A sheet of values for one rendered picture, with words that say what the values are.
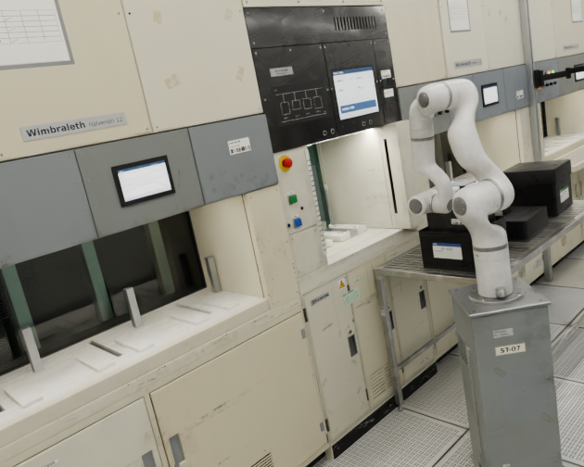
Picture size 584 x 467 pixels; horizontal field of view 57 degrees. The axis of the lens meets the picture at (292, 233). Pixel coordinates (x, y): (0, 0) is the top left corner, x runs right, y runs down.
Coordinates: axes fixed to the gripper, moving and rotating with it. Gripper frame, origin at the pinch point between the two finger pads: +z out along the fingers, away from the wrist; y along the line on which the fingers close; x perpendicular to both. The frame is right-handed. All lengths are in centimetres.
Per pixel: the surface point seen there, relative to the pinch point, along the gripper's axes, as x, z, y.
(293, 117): 43, -52, -38
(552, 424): -81, -35, 47
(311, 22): 80, -32, -39
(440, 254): -25.9, -14.1, -3.3
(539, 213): -24, 48, 13
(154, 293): -18, -109, -83
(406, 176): 4.3, 11.6, -34.1
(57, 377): -24, -162, -56
